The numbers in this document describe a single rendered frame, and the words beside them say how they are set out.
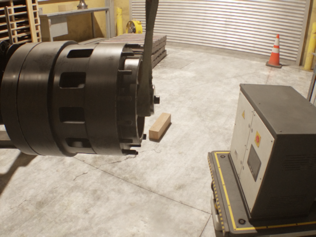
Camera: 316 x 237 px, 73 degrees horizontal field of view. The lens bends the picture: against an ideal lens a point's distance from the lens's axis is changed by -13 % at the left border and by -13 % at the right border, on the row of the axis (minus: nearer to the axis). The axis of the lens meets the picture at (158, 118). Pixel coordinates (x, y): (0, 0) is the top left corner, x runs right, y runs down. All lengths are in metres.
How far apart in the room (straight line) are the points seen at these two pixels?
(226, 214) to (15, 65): 1.20
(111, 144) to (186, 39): 5.85
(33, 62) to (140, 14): 6.36
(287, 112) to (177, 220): 0.97
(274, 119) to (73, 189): 1.48
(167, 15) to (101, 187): 5.60
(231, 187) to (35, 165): 1.65
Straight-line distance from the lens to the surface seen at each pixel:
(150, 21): 0.97
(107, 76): 0.89
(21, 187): 2.11
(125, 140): 0.94
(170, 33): 6.84
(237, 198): 1.39
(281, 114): 1.14
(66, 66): 0.97
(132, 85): 0.92
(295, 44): 6.12
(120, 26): 7.34
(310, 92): 2.89
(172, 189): 1.84
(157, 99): 1.09
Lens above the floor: 1.30
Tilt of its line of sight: 28 degrees down
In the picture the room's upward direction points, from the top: straight up
